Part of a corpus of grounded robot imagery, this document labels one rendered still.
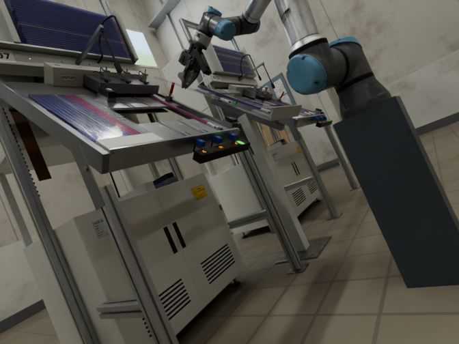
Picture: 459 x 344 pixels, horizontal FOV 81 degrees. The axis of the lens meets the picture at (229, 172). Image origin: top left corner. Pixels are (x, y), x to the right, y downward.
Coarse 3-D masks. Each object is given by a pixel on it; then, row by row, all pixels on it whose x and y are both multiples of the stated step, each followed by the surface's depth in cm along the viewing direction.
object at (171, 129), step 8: (176, 120) 119; (184, 120) 122; (192, 120) 125; (208, 120) 132; (152, 128) 102; (160, 128) 104; (168, 128) 107; (176, 128) 108; (184, 128) 112; (192, 128) 115; (200, 128) 118; (208, 128) 121; (216, 128) 122; (224, 128) 127; (160, 136) 97; (168, 136) 100; (176, 136) 102; (96, 144) 79
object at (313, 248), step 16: (256, 128) 152; (256, 144) 148; (256, 160) 151; (272, 176) 147; (272, 192) 150; (288, 208) 147; (288, 224) 148; (304, 240) 148; (320, 240) 151; (304, 256) 139
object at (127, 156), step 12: (216, 132) 112; (228, 132) 120; (144, 144) 82; (156, 144) 87; (168, 144) 91; (180, 144) 96; (192, 144) 102; (216, 144) 116; (120, 156) 77; (132, 156) 80; (144, 156) 85; (156, 156) 89; (168, 156) 94; (120, 168) 79
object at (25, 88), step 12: (12, 84) 105; (24, 84) 109; (36, 84) 113; (48, 84) 117; (96, 96) 119; (120, 96) 129; (132, 96) 135; (144, 96) 141; (156, 96) 148; (120, 108) 115; (132, 108) 119; (144, 108) 125; (156, 108) 131
